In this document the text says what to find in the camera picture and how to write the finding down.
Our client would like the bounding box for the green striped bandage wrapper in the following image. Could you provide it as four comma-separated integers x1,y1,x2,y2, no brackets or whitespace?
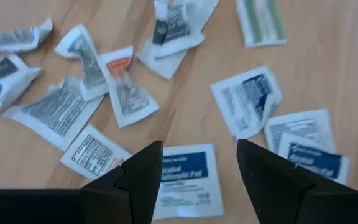
236,0,288,49

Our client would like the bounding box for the white first aid packet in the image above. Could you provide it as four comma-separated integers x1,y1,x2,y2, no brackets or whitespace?
136,39,199,80
2,75,105,152
193,0,220,32
263,108,337,154
152,0,205,58

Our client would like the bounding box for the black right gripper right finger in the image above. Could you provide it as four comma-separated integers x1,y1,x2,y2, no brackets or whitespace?
236,139,358,224

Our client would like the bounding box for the white packet black triangle print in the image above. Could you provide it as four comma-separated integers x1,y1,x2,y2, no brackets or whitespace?
53,23,109,102
0,54,42,115

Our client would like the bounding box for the white packet blue label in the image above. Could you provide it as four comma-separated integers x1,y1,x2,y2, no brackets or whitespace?
210,65,283,141
152,143,225,220
277,133,351,185

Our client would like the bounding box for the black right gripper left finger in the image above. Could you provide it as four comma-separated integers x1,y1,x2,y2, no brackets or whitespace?
80,140,164,224

